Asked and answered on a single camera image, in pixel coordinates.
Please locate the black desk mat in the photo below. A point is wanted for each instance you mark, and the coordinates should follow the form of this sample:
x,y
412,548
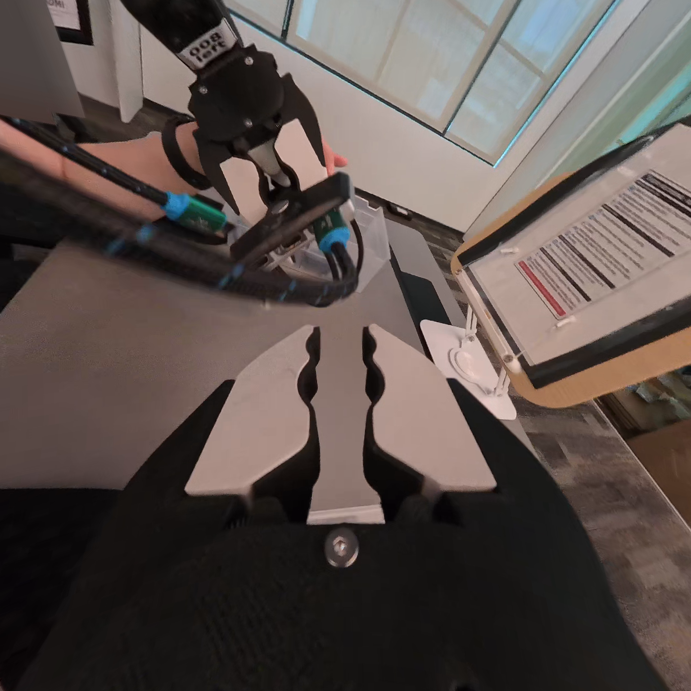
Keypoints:
x,y
426,302

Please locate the wooden framed notice board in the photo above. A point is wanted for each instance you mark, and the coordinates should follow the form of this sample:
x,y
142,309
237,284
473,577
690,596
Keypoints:
x,y
594,243

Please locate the brown cardboard box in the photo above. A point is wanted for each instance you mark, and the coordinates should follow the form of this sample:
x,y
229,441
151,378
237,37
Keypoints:
x,y
664,464

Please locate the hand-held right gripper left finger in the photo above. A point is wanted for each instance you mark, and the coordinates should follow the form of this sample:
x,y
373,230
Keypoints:
x,y
259,421

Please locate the black framed wall picture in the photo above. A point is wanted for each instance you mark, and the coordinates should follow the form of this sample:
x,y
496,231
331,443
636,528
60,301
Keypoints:
x,y
73,13

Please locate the clear plastic bin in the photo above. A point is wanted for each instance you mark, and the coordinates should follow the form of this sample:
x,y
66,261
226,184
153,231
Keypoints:
x,y
373,237

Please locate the person's left forearm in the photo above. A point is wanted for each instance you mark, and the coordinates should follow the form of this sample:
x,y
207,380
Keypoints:
x,y
43,156

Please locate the person's left hand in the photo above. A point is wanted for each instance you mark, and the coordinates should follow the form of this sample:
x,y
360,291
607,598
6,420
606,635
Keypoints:
x,y
124,156

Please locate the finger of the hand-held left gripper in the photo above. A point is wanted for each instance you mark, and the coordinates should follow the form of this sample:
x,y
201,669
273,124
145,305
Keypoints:
x,y
293,188
268,189

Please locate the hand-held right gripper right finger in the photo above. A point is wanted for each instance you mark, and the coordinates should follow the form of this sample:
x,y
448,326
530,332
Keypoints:
x,y
426,421

